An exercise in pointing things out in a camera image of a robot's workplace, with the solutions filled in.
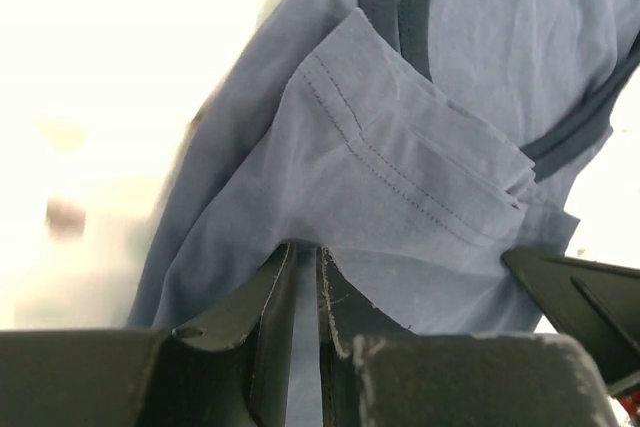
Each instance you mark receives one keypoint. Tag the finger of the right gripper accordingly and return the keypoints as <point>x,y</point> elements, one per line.
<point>595,303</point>

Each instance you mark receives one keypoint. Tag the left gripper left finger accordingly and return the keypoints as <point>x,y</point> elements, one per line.
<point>229,366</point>

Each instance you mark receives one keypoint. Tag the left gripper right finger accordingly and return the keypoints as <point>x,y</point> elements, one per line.
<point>374,372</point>

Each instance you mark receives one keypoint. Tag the blue tank top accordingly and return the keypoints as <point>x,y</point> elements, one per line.
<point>415,140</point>

